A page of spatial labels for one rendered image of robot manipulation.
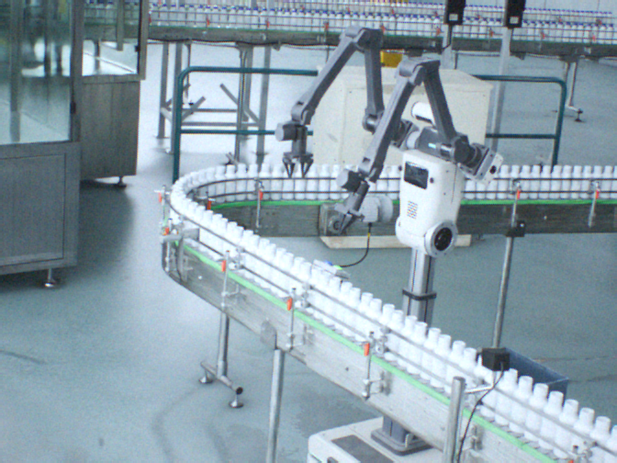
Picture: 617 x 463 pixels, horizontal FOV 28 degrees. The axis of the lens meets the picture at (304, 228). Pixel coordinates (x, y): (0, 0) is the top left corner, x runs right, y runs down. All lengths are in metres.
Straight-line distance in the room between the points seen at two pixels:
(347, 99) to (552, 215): 2.30
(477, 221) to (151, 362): 1.84
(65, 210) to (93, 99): 2.20
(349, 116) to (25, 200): 2.36
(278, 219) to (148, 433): 1.18
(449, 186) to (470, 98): 3.88
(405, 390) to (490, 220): 2.40
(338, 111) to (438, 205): 3.66
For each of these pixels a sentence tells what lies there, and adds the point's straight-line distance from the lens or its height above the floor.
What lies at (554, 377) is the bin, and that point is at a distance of 4.32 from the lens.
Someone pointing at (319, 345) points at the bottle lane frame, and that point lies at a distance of 4.34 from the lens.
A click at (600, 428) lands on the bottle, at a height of 1.14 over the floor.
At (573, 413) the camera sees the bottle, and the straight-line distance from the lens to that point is 3.53.
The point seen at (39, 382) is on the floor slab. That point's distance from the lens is 6.20.
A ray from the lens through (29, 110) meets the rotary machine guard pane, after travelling 7.08.
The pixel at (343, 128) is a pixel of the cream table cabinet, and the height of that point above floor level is 0.86.
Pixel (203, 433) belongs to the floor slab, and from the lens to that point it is 5.73.
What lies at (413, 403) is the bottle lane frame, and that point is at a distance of 3.97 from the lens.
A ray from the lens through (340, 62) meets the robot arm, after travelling 4.68.
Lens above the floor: 2.55
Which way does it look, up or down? 17 degrees down
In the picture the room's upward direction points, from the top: 5 degrees clockwise
